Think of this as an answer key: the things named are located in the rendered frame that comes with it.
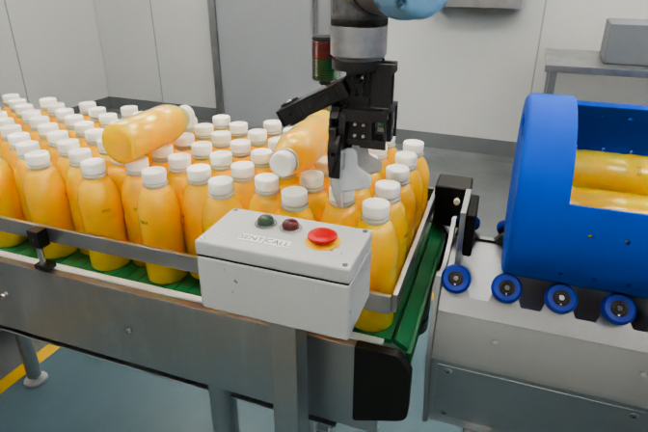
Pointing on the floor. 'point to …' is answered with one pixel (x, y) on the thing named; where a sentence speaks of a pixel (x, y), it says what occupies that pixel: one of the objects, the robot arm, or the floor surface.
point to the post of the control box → (289, 378)
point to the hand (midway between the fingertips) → (341, 192)
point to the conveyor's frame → (196, 344)
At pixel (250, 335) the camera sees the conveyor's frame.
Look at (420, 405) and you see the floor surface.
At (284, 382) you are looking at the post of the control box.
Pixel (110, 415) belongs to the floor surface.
